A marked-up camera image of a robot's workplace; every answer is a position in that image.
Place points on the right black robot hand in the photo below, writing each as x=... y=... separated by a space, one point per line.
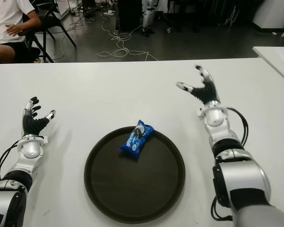
x=207 y=91

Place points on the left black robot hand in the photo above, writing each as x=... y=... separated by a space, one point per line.
x=31 y=124

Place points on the blue Oreo packet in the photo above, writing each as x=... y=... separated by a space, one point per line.
x=137 y=138

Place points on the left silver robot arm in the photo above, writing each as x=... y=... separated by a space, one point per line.
x=29 y=150

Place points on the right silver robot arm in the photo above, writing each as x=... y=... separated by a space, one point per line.
x=239 y=170

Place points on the black stand leg with caster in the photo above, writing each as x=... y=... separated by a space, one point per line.
x=168 y=30

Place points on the white side table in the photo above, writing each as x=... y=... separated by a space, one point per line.
x=272 y=56

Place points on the silver humanoid robot legs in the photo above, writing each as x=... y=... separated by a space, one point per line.
x=147 y=16

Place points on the white machine housing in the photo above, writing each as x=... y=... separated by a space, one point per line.
x=272 y=11

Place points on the black folding chair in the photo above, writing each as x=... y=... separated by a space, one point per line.
x=49 y=21

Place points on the seated person in white shirt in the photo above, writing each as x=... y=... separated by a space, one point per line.
x=4 y=19

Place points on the black cabinet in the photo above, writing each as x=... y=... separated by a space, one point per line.
x=130 y=14

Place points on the round dark brown tray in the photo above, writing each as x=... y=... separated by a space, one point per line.
x=135 y=172

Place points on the white low cabinet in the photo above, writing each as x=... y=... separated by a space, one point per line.
x=61 y=9

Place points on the white power strip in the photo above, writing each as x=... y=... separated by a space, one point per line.
x=109 y=13

